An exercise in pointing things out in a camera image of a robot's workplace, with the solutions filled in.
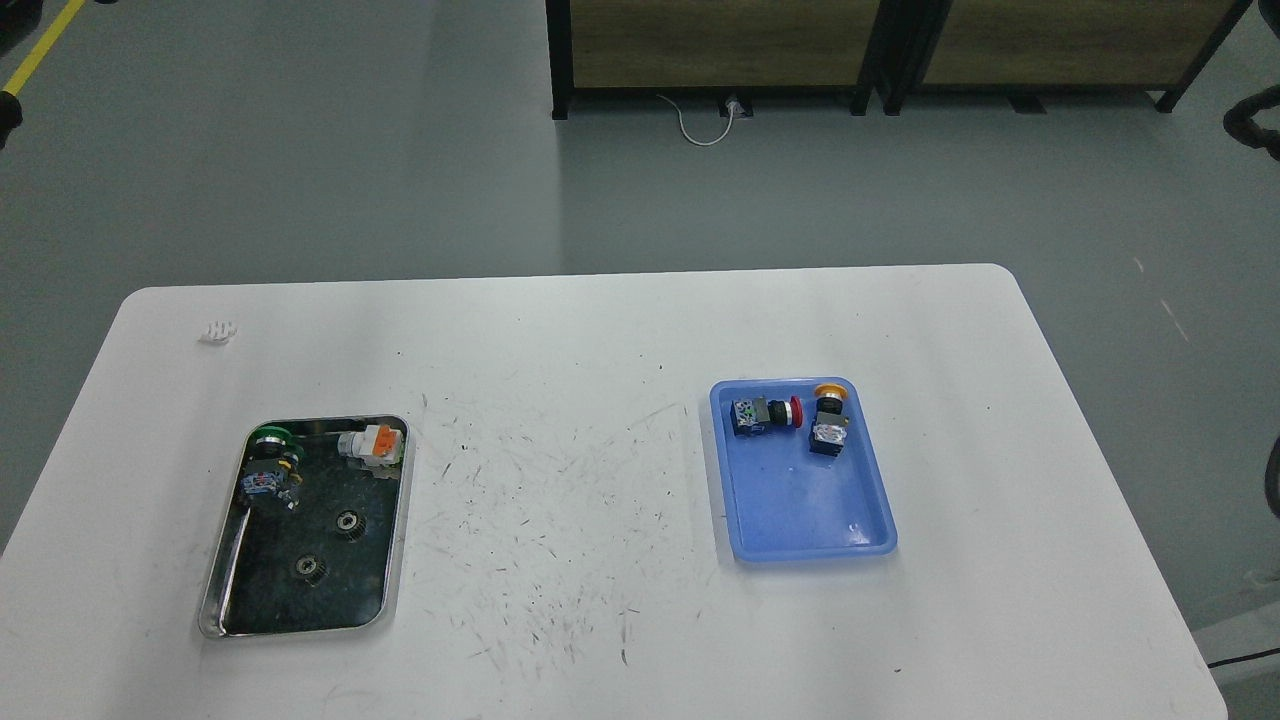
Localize black gear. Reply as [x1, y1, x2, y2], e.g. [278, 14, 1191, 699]
[333, 509, 367, 542]
[291, 553, 326, 585]

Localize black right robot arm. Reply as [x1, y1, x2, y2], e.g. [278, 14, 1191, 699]
[1222, 85, 1279, 161]

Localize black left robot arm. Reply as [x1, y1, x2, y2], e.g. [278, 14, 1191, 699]
[0, 90, 24, 150]

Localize blue plastic tray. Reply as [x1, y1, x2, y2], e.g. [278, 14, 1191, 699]
[709, 375, 899, 562]

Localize left wooden cabinet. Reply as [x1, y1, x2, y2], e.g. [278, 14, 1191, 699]
[545, 1, 901, 120]

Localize metal tray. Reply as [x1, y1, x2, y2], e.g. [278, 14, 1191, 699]
[196, 415, 413, 639]

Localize small white plastic piece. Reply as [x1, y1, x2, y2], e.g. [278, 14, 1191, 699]
[198, 320, 238, 346]

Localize red push button switch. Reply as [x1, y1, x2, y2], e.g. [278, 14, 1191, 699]
[730, 396, 804, 436]

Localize yellow push button switch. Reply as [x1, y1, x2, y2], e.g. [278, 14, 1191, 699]
[809, 383, 850, 457]

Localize white cable on floor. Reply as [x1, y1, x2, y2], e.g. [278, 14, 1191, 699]
[657, 94, 751, 147]

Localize orange white switch module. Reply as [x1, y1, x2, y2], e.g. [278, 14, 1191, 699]
[335, 424, 404, 471]

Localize green push button switch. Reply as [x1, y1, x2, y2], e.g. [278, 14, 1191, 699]
[236, 424, 306, 511]

